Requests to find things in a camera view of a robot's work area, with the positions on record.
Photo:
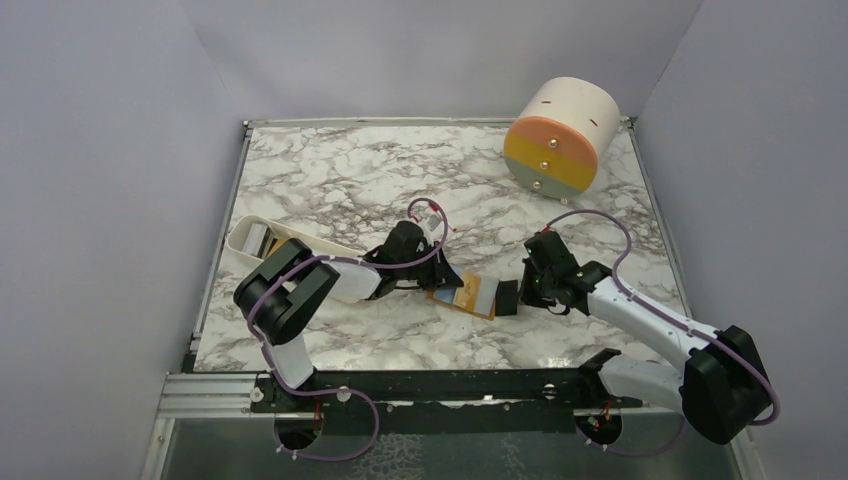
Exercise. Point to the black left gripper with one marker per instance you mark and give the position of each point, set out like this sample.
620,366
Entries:
442,275

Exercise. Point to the cylindrical pastel drawer box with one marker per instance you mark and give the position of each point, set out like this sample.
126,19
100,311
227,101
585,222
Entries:
555,145

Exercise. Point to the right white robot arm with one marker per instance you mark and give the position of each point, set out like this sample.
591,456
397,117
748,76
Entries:
714,378

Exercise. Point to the black metal base rail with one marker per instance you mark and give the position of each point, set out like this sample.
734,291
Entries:
360,403

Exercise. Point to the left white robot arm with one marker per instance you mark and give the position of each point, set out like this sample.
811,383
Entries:
280,297

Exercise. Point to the yellow leather card holder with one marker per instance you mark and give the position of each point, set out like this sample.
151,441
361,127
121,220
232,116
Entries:
486,301

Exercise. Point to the white oval plastic tray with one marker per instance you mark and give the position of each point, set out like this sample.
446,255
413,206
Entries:
354,283

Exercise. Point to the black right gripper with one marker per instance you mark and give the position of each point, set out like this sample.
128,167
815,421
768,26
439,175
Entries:
526,296

